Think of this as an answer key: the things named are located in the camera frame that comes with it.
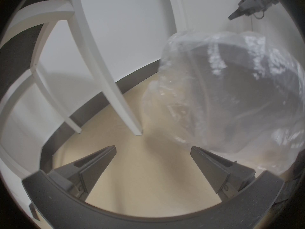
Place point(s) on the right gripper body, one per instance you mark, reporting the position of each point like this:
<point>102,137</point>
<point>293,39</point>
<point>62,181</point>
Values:
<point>249,5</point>

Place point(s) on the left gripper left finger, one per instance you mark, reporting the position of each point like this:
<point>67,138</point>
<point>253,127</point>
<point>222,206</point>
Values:
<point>95,168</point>

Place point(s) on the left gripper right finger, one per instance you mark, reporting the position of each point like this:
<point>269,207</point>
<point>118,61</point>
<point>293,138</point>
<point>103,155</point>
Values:
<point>224,175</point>

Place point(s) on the clear plastic bag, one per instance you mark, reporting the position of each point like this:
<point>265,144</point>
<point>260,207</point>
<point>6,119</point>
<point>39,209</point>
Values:
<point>166,104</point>

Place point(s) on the grey padded white chair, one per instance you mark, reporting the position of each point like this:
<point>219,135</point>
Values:
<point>83,32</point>

